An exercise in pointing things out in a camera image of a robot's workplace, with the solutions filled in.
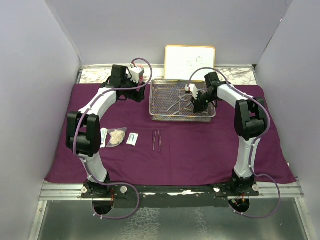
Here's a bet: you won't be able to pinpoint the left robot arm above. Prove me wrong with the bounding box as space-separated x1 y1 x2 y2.
65 63 147 198

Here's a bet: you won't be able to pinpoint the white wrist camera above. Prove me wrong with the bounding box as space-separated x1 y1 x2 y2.
184 83 200 100
128 66 141 84

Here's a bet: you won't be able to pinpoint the steel scissors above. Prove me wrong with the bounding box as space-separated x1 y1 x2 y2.
172 107 194 116

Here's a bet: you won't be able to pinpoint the aluminium frame rail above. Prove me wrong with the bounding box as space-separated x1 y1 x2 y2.
39 180 305 201

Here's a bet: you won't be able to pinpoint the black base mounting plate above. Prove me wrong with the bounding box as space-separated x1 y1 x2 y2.
81 183 259 209

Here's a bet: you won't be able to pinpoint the metal mesh tray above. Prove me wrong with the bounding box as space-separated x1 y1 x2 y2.
149 79 216 123

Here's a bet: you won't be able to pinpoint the pink lid spice bottle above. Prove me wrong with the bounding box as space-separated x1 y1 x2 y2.
139 66 145 85

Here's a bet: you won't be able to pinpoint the yellow framed whiteboard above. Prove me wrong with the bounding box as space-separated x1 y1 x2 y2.
164 45 216 80

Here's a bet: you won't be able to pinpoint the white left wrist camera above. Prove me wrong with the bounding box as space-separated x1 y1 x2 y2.
128 66 141 84

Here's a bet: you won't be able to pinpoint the steel tweezers front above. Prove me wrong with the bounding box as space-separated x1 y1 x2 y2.
152 128 157 151

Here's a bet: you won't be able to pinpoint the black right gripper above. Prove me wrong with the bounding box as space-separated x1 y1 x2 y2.
190 90 218 113

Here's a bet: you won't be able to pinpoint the steel forceps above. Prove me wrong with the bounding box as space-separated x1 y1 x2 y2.
166 93 191 112

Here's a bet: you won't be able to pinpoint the steel tweezers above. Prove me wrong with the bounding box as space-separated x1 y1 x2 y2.
158 129 162 153
152 128 157 151

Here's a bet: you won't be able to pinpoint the purple cloth wrap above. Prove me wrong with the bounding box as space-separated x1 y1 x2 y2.
45 84 296 186

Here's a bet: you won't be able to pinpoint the white blue label packet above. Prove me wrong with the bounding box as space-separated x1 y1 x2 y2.
126 132 139 146

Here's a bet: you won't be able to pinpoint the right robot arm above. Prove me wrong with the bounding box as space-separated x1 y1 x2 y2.
184 71 270 196

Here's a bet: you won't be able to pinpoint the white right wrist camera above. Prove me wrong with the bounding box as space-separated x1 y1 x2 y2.
184 83 200 100

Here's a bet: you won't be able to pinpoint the white gauze bag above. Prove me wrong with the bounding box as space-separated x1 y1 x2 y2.
106 127 127 148

